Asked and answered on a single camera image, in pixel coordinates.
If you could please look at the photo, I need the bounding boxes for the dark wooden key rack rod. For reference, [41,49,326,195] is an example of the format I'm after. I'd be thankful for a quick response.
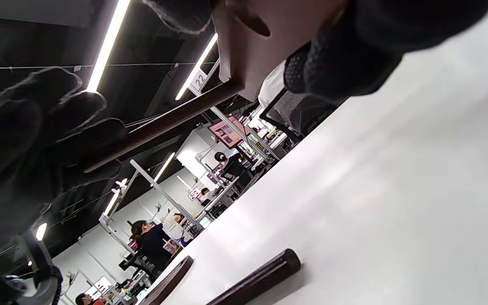
[81,80,244,173]
[205,249,302,305]

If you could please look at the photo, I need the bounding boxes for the pink display screen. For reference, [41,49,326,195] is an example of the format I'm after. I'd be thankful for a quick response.
[208,116,247,149]

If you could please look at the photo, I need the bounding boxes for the ceiling light strip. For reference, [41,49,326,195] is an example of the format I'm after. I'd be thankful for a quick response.
[86,0,131,93]
[175,33,219,101]
[151,152,176,187]

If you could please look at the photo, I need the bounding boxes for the wooden key rack hook bar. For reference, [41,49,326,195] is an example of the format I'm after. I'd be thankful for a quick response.
[212,0,350,102]

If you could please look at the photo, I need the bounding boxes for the person's left hand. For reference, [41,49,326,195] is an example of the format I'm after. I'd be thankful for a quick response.
[0,67,128,272]

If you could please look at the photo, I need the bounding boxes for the aluminium workstation frame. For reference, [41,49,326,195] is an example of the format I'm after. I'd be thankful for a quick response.
[99,159,199,255]

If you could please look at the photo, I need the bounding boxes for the white hanging sign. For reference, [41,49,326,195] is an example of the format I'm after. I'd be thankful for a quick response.
[189,70,209,92]

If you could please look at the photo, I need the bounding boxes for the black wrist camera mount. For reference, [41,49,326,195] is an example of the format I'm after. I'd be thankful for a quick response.
[0,231,64,305]

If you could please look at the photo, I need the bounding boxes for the person's right hand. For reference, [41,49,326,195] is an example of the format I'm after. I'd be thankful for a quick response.
[142,0,488,104]

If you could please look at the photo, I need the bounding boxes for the black mesh office chair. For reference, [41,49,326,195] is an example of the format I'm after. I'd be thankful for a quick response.
[259,87,346,137]

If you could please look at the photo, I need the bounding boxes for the brown wooden key rack base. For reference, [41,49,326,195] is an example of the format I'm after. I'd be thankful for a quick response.
[140,255,194,305]

